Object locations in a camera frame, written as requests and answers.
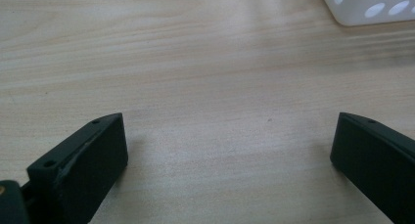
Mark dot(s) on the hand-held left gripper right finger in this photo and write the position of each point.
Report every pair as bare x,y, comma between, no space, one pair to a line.
375,165

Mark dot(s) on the white perforated plastic basket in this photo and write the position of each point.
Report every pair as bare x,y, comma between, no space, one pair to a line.
365,5

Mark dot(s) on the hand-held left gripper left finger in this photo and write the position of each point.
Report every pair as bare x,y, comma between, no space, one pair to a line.
84,165

